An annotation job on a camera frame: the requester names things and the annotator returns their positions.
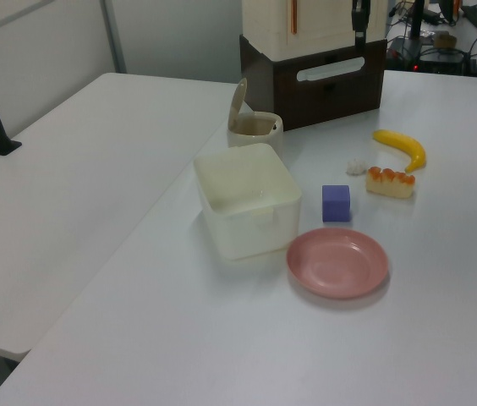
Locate white oven with handle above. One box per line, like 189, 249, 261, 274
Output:
238, 34, 386, 131

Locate toy bread with orange topping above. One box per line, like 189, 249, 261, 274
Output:
365, 167, 417, 199

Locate cream toy oven unit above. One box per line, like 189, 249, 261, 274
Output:
241, 0, 387, 60

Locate white desktop trash can body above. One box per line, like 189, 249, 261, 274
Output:
226, 112, 285, 160

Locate white oven drawer handle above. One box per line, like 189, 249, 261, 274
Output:
296, 58, 366, 83

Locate crumpled white paper ball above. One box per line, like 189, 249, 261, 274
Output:
345, 158, 366, 177

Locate brown cardboard box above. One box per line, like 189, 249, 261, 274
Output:
431, 31, 458, 48

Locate cream plastic storage container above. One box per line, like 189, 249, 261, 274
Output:
193, 142, 303, 261

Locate black stand pole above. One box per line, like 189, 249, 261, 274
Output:
407, 0, 427, 41

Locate purple foam cube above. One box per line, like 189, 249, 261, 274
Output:
321, 184, 353, 224

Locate yellow toy banana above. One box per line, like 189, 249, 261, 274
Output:
372, 129, 428, 173

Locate pink plastic plate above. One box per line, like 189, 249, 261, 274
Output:
286, 227, 391, 300

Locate beige trash can lid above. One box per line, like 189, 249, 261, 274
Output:
227, 77, 249, 134

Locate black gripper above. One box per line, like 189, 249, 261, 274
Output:
350, 0, 371, 46

